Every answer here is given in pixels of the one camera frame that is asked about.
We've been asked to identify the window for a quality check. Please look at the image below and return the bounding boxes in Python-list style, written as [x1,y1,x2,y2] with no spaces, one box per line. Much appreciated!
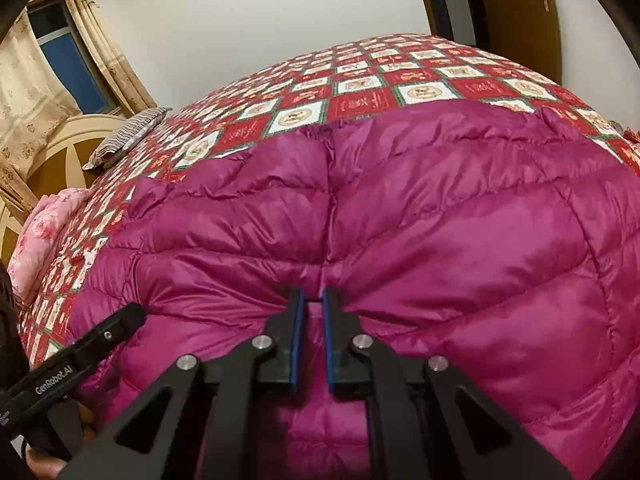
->
[27,0,121,116]

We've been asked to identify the cream wooden headboard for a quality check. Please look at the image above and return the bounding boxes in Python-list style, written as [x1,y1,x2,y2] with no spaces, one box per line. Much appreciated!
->
[0,114,128,266]

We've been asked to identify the dark wooden door frame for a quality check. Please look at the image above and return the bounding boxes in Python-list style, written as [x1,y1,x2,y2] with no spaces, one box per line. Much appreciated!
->
[410,0,488,48]

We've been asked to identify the red checked printed blanket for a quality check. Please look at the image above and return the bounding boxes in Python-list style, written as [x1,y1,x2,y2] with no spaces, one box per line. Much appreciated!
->
[17,34,640,371]

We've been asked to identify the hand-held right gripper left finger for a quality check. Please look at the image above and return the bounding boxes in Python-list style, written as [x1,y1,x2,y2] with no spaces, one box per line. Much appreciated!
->
[65,287,306,480]

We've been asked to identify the person's dark clothing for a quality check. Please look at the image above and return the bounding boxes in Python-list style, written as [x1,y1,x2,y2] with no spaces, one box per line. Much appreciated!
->
[0,260,28,396]

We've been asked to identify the pink floral quilt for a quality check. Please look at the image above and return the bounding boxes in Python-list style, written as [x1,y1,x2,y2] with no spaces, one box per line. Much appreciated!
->
[7,187,93,306]

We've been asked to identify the brown wooden door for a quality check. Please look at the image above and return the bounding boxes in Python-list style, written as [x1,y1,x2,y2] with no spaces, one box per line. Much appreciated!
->
[475,0,561,86]

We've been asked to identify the person's left hand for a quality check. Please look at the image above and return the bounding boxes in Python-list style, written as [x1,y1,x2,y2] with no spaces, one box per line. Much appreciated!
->
[22,405,98,480]

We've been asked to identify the beige floral curtain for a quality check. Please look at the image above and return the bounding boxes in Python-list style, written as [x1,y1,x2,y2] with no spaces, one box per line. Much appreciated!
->
[60,0,158,116]
[0,7,68,206]

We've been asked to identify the striped pillow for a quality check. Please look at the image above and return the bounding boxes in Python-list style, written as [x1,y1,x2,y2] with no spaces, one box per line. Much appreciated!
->
[82,106,173,171]

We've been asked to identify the magenta puffer jacket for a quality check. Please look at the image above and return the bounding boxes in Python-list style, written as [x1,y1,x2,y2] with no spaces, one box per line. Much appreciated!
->
[65,100,640,480]

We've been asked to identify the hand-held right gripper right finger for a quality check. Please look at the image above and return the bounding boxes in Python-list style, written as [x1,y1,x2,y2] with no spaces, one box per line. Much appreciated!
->
[322,286,573,480]

